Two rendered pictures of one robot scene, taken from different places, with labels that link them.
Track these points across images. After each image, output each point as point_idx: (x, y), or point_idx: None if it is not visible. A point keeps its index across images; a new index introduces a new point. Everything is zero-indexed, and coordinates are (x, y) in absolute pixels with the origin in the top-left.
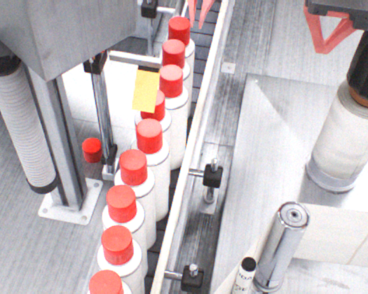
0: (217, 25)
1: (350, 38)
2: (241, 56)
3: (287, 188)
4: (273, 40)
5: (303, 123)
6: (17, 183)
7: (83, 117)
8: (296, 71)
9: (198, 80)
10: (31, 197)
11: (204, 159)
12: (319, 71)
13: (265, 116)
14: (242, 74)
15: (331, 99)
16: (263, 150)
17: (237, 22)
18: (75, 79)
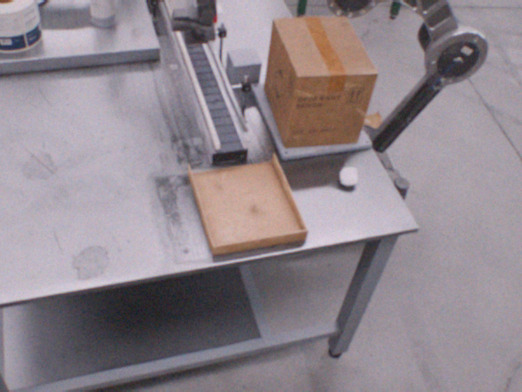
0: (185, 50)
1: (106, 102)
2: (170, 75)
3: (121, 11)
4: (155, 89)
5: (121, 33)
6: (234, 7)
7: (229, 31)
8: (134, 75)
9: (183, 38)
10: (225, 5)
11: (163, 29)
12: (121, 79)
13: (142, 31)
14: (164, 66)
15: (110, 45)
16: (136, 20)
17: (182, 94)
18: (247, 44)
